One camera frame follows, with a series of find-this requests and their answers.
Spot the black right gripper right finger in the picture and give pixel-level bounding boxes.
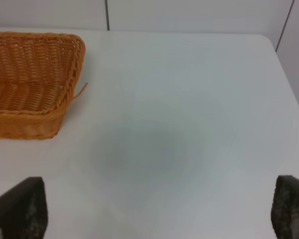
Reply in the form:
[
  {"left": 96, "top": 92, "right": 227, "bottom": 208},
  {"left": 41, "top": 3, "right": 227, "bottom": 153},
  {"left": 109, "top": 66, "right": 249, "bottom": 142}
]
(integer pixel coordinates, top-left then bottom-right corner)
[{"left": 271, "top": 175, "right": 299, "bottom": 239}]

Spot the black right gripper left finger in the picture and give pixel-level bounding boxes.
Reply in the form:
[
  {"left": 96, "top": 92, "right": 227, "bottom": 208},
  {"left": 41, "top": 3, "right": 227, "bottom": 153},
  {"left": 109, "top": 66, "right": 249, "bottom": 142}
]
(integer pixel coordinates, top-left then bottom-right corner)
[{"left": 0, "top": 177, "right": 48, "bottom": 239}]

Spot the orange woven wicker basket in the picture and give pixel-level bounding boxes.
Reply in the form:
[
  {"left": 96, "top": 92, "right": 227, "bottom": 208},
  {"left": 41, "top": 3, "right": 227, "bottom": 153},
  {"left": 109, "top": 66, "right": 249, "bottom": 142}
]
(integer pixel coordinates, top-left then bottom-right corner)
[{"left": 0, "top": 31, "right": 86, "bottom": 140}]

